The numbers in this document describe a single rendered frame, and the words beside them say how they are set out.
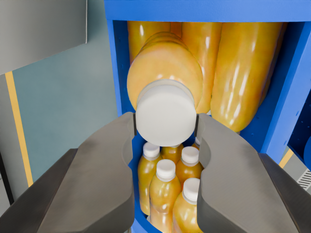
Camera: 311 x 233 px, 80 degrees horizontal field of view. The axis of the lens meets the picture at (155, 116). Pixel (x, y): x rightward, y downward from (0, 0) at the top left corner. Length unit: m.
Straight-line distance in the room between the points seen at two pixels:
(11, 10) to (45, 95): 1.04
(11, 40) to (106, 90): 0.86
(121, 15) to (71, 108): 1.58
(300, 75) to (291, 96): 0.02
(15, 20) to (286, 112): 0.85
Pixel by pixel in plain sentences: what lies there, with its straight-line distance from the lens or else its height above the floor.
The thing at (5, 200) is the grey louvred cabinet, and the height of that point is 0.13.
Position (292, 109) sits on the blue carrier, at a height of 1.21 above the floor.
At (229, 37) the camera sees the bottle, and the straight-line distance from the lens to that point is 0.28.
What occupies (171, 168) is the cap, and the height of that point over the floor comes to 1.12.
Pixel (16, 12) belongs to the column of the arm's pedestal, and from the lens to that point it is 0.90.
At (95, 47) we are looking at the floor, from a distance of 1.50.
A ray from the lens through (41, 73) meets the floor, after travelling 1.75.
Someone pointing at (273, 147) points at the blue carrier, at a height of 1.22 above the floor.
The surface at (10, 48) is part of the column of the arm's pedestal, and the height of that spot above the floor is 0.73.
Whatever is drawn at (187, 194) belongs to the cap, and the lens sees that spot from 0.36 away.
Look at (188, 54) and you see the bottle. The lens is 0.17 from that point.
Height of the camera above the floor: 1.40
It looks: 61 degrees down
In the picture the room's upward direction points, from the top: 174 degrees counter-clockwise
